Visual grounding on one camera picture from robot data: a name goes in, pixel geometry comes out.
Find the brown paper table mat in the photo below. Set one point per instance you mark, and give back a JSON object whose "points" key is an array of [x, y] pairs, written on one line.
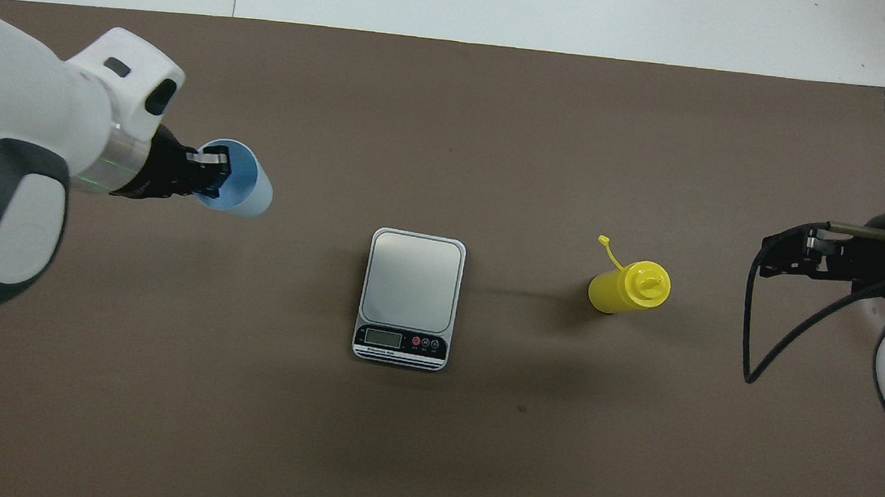
{"points": [[426, 453]]}

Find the light blue plastic cup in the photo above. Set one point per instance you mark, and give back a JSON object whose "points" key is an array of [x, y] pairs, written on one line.
{"points": [[253, 194]]}

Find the yellow squeeze seasoning bottle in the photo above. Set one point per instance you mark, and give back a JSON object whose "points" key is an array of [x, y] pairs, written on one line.
{"points": [[629, 291]]}

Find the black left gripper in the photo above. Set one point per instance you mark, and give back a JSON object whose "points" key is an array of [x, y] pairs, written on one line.
{"points": [[156, 171]]}

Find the silver digital kitchen scale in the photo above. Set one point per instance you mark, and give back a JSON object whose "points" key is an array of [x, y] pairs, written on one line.
{"points": [[408, 285]]}

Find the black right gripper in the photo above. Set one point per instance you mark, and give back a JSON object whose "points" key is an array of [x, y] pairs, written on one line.
{"points": [[872, 255]]}

